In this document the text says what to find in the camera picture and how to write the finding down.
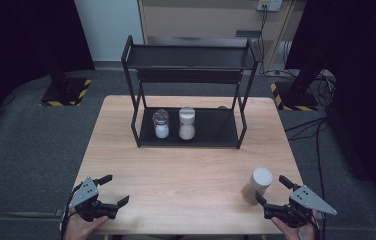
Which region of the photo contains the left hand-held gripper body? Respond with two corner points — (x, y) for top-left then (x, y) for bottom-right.
(69, 176), (120, 223)

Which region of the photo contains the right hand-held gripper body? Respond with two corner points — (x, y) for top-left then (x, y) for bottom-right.
(263, 185), (338, 229)

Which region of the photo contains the white lid jar brown powder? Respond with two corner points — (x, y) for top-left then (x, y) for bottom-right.
(240, 166), (274, 206)

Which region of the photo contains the silver lid glass jar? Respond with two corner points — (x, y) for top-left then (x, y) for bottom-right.
(151, 108), (171, 140)

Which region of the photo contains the black metal two-tier rack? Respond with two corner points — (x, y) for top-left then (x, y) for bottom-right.
(120, 34), (260, 150)

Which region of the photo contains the person's right hand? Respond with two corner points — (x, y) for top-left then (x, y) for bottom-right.
(270, 209), (318, 240)

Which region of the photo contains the person's left hand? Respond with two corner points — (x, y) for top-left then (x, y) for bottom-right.
(63, 214), (110, 240)

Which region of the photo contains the black stand base striped tape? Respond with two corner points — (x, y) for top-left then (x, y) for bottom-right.
(269, 81), (320, 112)
(39, 77), (93, 107)

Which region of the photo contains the dark curtain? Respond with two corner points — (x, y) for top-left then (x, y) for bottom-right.
(285, 0), (376, 216)
(0, 0), (96, 144)

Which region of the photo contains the light wooden cabinet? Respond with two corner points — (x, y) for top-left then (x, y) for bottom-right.
(137, 0), (308, 72)

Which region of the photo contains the left hand-held gripper cable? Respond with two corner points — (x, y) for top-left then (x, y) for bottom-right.
(59, 182), (84, 240)

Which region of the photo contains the black floor cable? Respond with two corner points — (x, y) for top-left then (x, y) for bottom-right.
(284, 116), (330, 195)

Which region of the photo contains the black outlet cable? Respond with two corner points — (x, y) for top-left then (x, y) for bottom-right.
(256, 5), (289, 77)

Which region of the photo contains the white wall power outlet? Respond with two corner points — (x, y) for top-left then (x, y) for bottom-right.
(256, 0), (283, 13)

